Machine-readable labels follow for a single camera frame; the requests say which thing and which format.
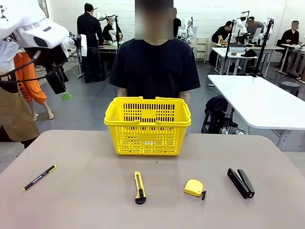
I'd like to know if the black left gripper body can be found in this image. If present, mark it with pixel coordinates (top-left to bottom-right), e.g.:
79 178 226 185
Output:
23 43 70 72

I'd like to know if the yellow black utility knife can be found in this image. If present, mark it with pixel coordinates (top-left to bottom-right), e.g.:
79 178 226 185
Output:
133 171 147 205

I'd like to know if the person's left forearm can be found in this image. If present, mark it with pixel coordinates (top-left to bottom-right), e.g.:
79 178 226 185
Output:
179 91 191 107

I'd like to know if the standing person in black clothes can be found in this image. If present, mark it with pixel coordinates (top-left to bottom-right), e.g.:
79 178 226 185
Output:
76 2 106 83

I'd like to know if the person in black T-shirt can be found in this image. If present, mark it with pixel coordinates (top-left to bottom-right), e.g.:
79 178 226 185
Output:
109 0 201 99

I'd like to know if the yellow plastic shopping basket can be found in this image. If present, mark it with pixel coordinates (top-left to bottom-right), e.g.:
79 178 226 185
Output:
104 96 192 157

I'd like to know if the background person in black shirt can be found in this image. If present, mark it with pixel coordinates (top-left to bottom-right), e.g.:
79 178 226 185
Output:
173 8 182 38

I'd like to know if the bending person in black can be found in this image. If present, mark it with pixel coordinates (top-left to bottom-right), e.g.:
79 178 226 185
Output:
211 21 234 66

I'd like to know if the person in grey shirt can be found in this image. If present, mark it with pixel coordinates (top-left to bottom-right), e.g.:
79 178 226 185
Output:
246 16 265 43

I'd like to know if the seated person in black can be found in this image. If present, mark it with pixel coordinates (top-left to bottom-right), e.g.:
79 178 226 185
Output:
276 21 300 67

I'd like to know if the mannequin with orange pants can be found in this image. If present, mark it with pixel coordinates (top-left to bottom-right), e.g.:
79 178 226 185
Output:
13 47 54 122

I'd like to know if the grey background table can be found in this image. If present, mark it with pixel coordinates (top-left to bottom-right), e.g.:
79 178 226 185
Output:
98 44 120 77

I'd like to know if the white black background robot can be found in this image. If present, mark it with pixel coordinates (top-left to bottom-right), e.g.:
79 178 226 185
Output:
96 11 122 42

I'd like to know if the black yellow highlighter pen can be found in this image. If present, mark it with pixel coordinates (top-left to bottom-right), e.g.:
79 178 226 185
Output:
23 164 57 191

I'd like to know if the white drawer cabinet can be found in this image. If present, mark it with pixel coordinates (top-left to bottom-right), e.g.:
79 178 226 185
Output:
195 37 209 63

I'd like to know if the dark stool under backpack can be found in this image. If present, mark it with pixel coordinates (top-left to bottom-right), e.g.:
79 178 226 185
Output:
201 111 224 134

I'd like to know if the black backpack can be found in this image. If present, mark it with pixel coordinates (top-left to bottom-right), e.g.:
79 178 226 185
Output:
204 95 235 125

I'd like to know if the white background work table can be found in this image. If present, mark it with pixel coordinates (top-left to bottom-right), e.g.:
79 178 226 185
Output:
211 47 258 76

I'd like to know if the yellow tape measure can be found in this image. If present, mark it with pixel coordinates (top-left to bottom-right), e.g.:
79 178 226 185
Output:
183 179 207 201

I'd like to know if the black cap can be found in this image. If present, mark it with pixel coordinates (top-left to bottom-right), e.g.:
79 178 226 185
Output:
240 49 257 58

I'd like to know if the large white table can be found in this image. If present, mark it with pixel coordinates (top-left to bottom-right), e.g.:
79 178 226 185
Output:
207 74 305 152

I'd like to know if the black stapler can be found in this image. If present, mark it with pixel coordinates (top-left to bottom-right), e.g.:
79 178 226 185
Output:
227 167 255 200

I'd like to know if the grey round stool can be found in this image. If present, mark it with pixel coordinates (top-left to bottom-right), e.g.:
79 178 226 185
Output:
279 81 300 97

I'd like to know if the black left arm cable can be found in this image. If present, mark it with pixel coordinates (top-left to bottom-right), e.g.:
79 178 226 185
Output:
0 51 50 84

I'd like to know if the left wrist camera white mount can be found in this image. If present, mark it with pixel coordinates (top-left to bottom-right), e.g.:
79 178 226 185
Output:
68 33 88 57

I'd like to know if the black camera pole stand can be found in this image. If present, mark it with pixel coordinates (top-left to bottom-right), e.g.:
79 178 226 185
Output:
224 20 236 75
252 19 275 78

